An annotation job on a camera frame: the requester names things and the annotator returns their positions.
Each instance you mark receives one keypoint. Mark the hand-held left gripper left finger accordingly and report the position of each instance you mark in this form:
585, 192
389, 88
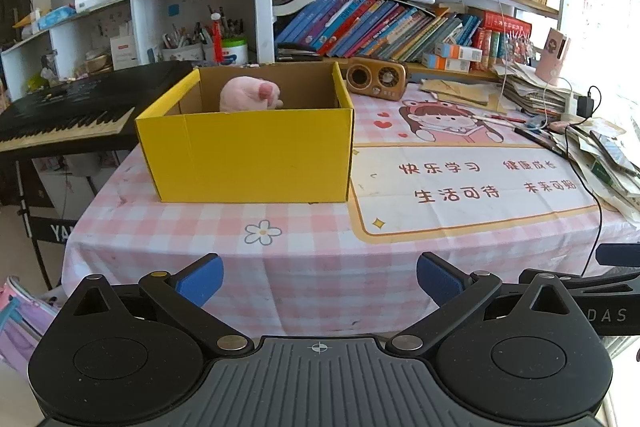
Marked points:
200, 277

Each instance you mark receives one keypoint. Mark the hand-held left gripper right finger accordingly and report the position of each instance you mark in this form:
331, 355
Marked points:
440, 277

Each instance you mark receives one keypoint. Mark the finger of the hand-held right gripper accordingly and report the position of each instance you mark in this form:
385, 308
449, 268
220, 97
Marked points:
600, 282
620, 254

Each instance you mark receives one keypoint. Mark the yellow cardboard box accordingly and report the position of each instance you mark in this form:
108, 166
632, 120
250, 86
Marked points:
250, 157

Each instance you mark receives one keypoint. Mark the pink plush toy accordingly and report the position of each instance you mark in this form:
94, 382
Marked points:
245, 94

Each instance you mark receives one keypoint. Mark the desktop with pink checked cloth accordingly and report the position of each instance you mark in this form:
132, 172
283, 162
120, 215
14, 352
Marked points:
300, 247

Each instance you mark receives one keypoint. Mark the pile of papers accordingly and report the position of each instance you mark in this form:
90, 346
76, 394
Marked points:
535, 89
610, 167

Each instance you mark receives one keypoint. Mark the black pen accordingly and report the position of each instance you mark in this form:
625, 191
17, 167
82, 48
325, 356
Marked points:
540, 141

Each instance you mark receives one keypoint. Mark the black charger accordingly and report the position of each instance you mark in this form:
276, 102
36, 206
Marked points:
586, 107

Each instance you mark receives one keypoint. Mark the black keyboard stand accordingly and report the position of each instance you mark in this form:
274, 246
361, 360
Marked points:
47, 227

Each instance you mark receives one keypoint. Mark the red and white pen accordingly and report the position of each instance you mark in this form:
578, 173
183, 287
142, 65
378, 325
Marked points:
502, 119

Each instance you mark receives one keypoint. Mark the brown paper envelopes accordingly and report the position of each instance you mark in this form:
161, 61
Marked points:
460, 92

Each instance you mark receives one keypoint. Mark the brown retro radio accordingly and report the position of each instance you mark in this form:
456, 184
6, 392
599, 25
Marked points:
377, 79

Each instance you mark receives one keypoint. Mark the black piano keyboard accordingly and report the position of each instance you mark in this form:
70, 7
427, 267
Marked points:
80, 107

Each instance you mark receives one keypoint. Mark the pink cylindrical device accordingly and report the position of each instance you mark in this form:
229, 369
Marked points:
552, 52

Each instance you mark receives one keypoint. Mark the orange and white box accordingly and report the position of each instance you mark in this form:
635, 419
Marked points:
457, 52
446, 63

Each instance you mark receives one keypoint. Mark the white pen holder with pens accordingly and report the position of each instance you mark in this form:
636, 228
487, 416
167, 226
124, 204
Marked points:
182, 52

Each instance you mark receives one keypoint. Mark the green lid jar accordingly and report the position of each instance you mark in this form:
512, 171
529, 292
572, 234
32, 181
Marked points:
234, 53

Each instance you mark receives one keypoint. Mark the white box red label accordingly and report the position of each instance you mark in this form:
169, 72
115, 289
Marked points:
123, 53

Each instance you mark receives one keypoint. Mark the black stapler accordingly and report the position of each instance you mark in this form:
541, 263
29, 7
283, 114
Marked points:
297, 52

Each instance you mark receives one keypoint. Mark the blue tissue pack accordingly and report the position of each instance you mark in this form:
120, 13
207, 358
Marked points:
56, 18

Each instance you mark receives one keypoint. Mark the pink wall poster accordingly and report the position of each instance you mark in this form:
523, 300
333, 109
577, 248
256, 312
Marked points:
607, 2

